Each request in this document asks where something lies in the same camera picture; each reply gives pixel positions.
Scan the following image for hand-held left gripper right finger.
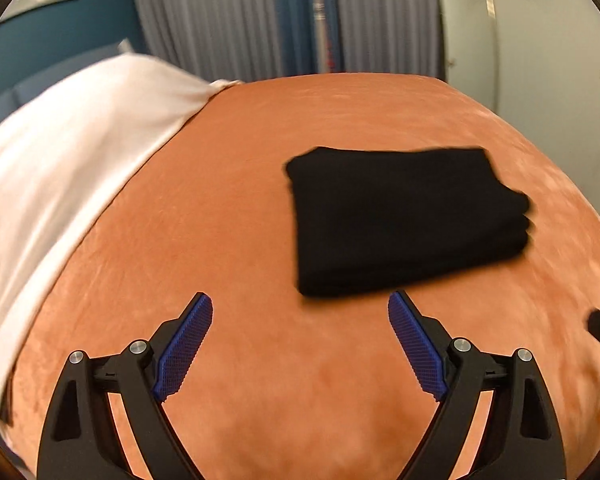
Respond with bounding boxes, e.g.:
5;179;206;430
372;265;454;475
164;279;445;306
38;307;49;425
387;290;567;480

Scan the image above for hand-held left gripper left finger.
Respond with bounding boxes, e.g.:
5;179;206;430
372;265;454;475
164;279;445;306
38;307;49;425
36;291;214;480

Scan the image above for black pants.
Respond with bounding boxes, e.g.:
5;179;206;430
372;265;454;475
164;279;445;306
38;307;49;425
285;146;533;300

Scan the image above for orange blanket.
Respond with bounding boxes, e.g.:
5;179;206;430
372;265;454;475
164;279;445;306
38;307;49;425
0;74;600;480

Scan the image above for white bed sheet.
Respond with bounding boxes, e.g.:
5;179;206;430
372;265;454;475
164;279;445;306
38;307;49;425
0;54;246;413

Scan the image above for white door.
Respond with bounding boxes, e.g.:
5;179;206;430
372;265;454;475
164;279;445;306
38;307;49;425
437;0;502;112

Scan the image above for blue padded headboard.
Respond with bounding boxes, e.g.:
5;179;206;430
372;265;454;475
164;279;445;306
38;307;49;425
0;50;131;127

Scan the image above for grey curtain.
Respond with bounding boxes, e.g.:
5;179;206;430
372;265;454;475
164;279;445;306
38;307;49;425
129;0;287;85
330;0;447;82

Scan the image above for blue curtain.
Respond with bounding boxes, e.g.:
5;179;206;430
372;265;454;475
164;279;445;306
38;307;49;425
269;0;342;77

